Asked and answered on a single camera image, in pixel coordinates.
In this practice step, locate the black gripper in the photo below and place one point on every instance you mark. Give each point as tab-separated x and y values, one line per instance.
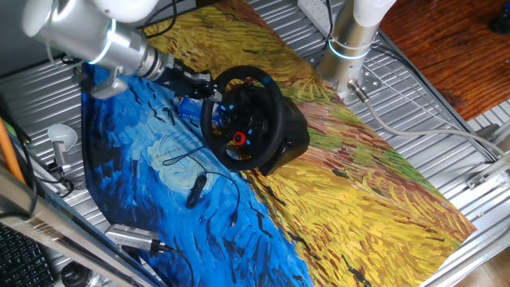
179	81

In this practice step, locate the black racing steering wheel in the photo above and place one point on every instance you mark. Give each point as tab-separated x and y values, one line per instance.
275	131

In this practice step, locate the black wheel base housing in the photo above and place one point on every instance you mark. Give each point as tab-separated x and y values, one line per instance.
296	135

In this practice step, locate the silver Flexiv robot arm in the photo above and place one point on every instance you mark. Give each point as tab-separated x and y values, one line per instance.
99	40

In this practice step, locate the blue tissue pack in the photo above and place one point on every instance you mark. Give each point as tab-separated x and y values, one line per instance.
187	111

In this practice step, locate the white power strip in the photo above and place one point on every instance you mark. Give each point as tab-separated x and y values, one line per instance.
315	14

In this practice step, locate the painted wheat field cloth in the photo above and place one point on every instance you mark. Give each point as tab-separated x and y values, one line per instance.
358	207

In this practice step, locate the orange pole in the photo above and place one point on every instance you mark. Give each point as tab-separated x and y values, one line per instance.
10	155

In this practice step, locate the black keyboard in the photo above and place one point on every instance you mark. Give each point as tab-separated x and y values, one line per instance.
20	259

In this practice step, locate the black round object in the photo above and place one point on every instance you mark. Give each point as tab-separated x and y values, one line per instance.
501	20

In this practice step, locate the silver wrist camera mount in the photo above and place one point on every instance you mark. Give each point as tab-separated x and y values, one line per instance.
105	87

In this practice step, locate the aluminium frame bar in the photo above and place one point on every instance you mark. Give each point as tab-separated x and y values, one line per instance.
60	235

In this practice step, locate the aluminium profile with bracket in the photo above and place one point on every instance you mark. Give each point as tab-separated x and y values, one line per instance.
488	173

